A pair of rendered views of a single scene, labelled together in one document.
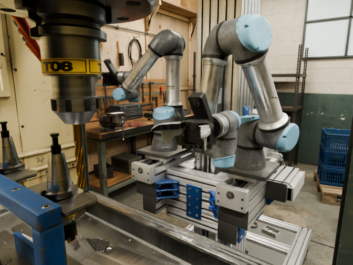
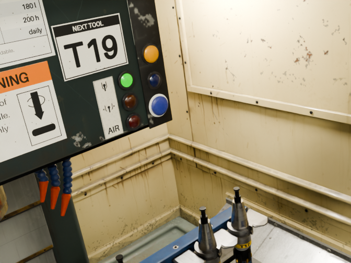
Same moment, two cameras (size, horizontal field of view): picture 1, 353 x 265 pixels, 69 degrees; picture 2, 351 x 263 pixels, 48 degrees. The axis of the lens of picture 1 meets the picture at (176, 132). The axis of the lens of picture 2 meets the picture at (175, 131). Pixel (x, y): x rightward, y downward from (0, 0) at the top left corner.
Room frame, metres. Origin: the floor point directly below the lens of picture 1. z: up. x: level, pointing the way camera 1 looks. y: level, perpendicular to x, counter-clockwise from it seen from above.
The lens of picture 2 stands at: (0.79, -0.34, 1.82)
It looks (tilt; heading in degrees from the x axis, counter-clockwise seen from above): 21 degrees down; 108
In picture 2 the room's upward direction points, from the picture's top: 8 degrees counter-clockwise
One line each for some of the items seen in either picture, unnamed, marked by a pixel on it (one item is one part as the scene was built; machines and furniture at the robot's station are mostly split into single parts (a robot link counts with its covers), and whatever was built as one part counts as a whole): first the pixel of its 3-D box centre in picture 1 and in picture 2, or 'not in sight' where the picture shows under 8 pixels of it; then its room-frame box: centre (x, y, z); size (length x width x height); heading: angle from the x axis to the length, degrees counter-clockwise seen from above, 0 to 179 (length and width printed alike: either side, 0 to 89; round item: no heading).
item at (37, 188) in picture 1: (45, 187); not in sight; (0.48, 0.26, 1.21); 0.07 x 0.05 x 0.01; 143
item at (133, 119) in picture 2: not in sight; (133, 121); (0.56, 0.17, 1.63); 0.02 x 0.01 x 0.02; 53
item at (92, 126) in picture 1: (147, 129); not in sight; (3.66, 0.41, 0.71); 2.21 x 0.95 x 1.43; 144
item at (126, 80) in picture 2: not in sight; (126, 80); (0.56, 0.17, 1.69); 0.02 x 0.01 x 0.02; 53
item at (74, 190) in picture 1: (60, 193); not in sight; (0.45, 0.22, 1.21); 0.06 x 0.06 x 0.03
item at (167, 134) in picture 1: (166, 134); not in sight; (0.70, 0.03, 1.28); 0.09 x 0.03 x 0.06; 109
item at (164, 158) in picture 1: (166, 152); not in sight; (1.44, 0.06, 1.01); 0.36 x 0.22 x 0.06; 144
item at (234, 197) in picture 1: (247, 183); not in sight; (1.13, -0.33, 0.95); 0.40 x 0.13 x 0.09; 144
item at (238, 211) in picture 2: not in sight; (238, 212); (0.65, 0.48, 1.26); 0.04 x 0.04 x 0.07
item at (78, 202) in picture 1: (77, 203); not in sight; (0.42, 0.17, 1.21); 0.07 x 0.05 x 0.01; 143
